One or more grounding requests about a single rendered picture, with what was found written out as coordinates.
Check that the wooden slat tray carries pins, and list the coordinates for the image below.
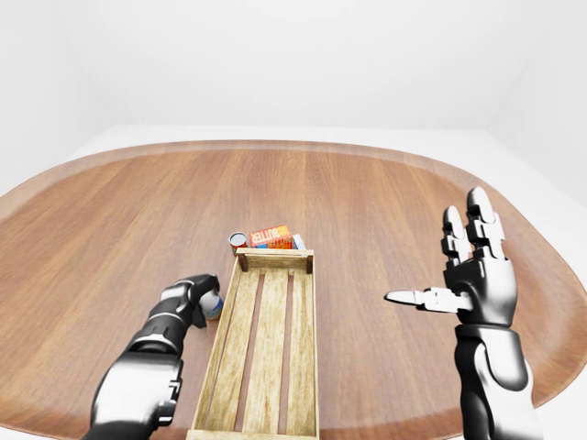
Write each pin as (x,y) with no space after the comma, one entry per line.
(266,348)

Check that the blue white tin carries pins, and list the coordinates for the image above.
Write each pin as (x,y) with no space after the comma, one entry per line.
(213,306)

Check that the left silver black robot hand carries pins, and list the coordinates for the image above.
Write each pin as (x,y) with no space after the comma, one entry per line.
(183,298)

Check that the white blue box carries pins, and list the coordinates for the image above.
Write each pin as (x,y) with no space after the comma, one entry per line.
(299,242)

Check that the orange red butter box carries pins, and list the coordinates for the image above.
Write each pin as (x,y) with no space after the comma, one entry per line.
(271,237)

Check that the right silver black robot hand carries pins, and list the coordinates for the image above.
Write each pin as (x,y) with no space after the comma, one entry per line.
(481,284)

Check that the red labelled tin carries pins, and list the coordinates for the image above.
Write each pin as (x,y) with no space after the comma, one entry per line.
(237,241)

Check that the left silver black robot arm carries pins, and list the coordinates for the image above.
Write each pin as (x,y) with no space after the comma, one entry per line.
(137,380)

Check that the right silver black robot arm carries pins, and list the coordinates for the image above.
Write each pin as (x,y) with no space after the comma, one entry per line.
(495,385)

